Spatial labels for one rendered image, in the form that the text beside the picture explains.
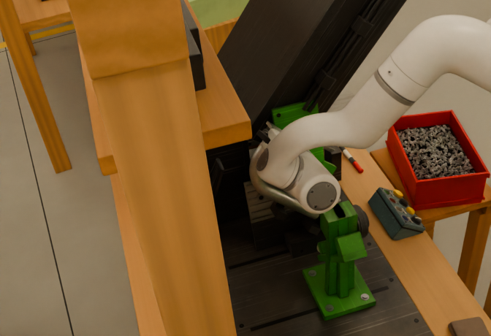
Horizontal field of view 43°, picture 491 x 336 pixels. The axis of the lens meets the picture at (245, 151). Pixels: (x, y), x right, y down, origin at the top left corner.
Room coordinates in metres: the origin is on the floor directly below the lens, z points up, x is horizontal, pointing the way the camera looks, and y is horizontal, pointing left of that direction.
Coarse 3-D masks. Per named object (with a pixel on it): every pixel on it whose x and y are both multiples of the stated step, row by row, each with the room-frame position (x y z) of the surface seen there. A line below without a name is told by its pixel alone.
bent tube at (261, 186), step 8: (272, 128) 1.13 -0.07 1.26; (256, 152) 1.13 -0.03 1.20; (256, 160) 1.11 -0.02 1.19; (256, 176) 1.10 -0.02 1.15; (256, 184) 1.10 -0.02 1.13; (264, 184) 1.10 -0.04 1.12; (264, 192) 1.09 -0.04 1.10; (272, 192) 1.10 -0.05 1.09; (280, 192) 1.10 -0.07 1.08; (280, 200) 1.09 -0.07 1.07; (288, 200) 1.09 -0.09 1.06; (296, 200) 1.10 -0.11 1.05; (296, 208) 1.09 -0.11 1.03; (312, 216) 1.09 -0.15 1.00
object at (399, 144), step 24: (408, 120) 1.56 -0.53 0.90; (432, 120) 1.56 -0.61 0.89; (456, 120) 1.51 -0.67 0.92; (408, 144) 1.46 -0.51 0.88; (432, 144) 1.45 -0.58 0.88; (456, 144) 1.44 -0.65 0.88; (408, 168) 1.32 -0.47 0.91; (432, 168) 1.34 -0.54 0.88; (456, 168) 1.33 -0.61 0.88; (480, 168) 1.30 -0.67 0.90; (408, 192) 1.31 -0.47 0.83; (432, 192) 1.26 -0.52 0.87; (456, 192) 1.26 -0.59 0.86; (480, 192) 1.26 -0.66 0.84
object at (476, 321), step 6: (468, 318) 0.79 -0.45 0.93; (474, 318) 0.79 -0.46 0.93; (480, 318) 0.79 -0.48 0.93; (450, 324) 0.78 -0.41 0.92; (456, 324) 0.78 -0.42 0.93; (462, 324) 0.78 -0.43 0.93; (468, 324) 0.77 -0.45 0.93; (474, 324) 0.77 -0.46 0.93; (480, 324) 0.77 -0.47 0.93; (450, 330) 0.78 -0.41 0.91; (456, 330) 0.76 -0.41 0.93; (462, 330) 0.76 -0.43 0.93; (468, 330) 0.76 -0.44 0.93; (474, 330) 0.76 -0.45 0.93; (480, 330) 0.76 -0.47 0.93; (486, 330) 0.76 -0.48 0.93
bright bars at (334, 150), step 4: (324, 148) 1.32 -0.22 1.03; (328, 148) 1.32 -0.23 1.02; (332, 148) 1.33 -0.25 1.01; (336, 148) 1.33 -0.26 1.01; (324, 152) 1.36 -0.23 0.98; (328, 152) 1.34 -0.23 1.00; (332, 152) 1.32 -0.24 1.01; (336, 152) 1.32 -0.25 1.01; (340, 152) 1.32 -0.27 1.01; (324, 156) 1.36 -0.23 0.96; (328, 156) 1.34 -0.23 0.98; (332, 156) 1.31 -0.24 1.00; (336, 156) 1.31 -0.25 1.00; (340, 156) 1.32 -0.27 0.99; (324, 160) 1.36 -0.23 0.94; (328, 160) 1.34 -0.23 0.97; (332, 160) 1.31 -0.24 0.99; (336, 160) 1.31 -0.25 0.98; (340, 160) 1.32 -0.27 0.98; (336, 164) 1.31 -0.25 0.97; (340, 164) 1.32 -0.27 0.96; (340, 168) 1.32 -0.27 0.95; (336, 172) 1.31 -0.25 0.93; (340, 172) 1.32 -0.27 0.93; (336, 176) 1.31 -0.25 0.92; (340, 176) 1.32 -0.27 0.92
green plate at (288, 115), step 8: (296, 104) 1.20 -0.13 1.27; (304, 104) 1.20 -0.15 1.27; (272, 112) 1.19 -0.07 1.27; (280, 112) 1.19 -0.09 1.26; (288, 112) 1.19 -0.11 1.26; (296, 112) 1.19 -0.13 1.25; (304, 112) 1.20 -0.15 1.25; (312, 112) 1.20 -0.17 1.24; (280, 120) 1.18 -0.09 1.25; (288, 120) 1.19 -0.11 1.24; (280, 128) 1.18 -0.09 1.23; (312, 152) 1.17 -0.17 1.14; (320, 152) 1.17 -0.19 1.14; (320, 160) 1.17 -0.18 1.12
